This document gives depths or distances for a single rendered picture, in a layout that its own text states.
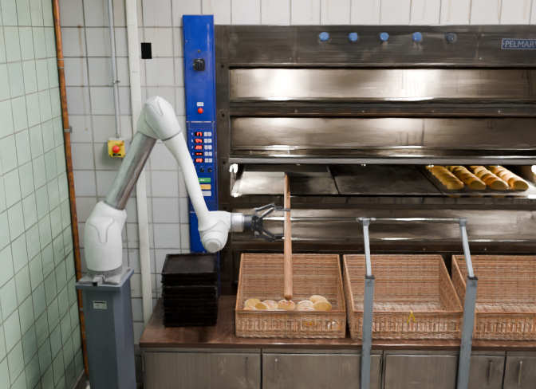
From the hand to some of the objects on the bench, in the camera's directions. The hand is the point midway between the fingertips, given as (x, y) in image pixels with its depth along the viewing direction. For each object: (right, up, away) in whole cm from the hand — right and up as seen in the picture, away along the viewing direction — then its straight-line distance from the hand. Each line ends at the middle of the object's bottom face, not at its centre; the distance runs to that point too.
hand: (286, 222), depth 285 cm
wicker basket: (+3, -53, +42) cm, 68 cm away
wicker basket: (+61, -54, +40) cm, 90 cm away
